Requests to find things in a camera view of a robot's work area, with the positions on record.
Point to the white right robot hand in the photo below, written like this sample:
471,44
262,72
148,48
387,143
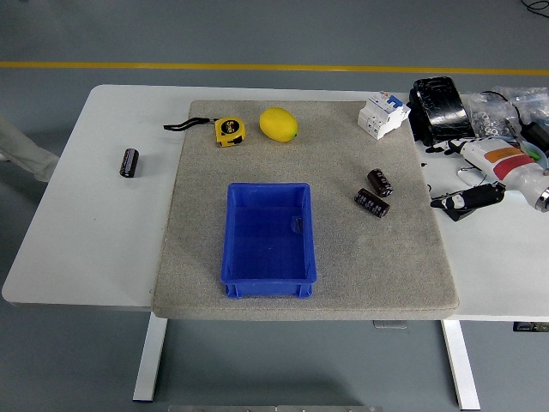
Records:
497,161

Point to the black cylindrical battery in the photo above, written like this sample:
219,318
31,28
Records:
372,202
129,162
380,182

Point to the small black box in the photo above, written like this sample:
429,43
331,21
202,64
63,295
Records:
455,216

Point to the blue plastic box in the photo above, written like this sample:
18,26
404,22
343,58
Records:
268,253

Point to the clear bag of metal nuts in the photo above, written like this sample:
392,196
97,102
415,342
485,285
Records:
489,118

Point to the light blue bowl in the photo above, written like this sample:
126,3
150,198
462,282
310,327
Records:
544,161

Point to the black power adapter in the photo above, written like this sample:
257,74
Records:
538,135

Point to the clear plastic bag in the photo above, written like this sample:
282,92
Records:
529,101

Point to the black wrapped device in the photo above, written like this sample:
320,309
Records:
439,109

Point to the white blue circuit breaker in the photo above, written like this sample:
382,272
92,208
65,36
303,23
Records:
379,113

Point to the table height control panel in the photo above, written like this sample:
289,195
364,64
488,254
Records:
529,326

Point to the grey-brown mat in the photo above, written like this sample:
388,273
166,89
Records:
343,266

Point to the white right table leg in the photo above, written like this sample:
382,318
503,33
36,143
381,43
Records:
461,365

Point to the white table leg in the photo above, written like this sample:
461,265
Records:
150,356
461,365

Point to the yellow lemon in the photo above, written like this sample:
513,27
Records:
278,123

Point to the yellow tape measure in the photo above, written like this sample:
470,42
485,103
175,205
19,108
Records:
231,131

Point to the white left table leg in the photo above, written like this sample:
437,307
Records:
150,356

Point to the person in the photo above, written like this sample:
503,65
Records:
23,152

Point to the grey under-table bracket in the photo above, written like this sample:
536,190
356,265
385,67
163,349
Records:
389,324

